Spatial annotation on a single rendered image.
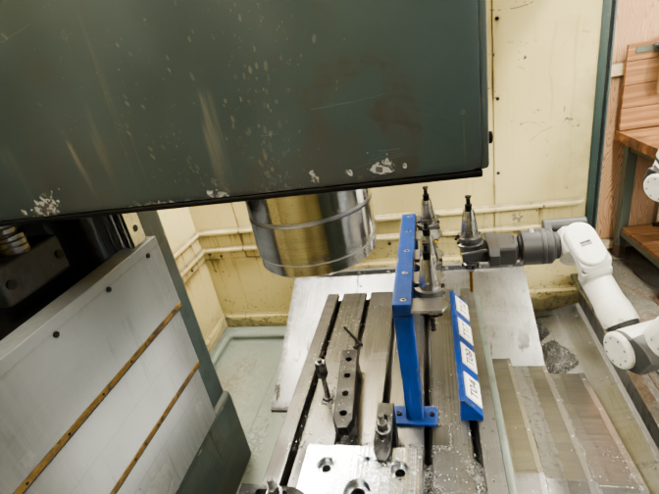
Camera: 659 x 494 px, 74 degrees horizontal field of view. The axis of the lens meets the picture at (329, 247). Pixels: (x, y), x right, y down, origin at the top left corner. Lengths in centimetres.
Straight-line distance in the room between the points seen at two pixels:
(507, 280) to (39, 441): 144
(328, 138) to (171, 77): 15
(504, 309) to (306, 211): 125
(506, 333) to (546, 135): 66
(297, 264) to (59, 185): 27
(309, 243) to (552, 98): 120
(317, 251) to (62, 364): 47
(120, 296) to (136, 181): 44
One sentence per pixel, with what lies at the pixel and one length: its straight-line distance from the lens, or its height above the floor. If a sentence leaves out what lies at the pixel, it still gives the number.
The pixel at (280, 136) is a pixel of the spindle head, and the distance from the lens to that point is 41.
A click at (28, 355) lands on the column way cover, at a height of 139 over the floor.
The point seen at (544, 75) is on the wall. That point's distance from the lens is 157.
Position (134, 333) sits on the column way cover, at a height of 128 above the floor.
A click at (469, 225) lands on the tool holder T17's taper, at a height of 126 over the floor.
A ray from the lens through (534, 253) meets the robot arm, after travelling 114.
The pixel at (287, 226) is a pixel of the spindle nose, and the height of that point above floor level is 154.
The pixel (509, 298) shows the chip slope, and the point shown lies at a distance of 168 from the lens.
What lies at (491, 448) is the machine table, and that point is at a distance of 107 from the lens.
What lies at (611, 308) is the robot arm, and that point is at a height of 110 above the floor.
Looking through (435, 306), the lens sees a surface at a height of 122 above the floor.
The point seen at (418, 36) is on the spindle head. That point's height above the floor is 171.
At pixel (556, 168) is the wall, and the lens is 164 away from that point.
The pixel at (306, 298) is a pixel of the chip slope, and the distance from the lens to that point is 177.
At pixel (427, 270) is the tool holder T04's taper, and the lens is 91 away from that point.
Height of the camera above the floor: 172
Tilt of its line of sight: 25 degrees down
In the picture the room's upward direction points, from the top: 11 degrees counter-clockwise
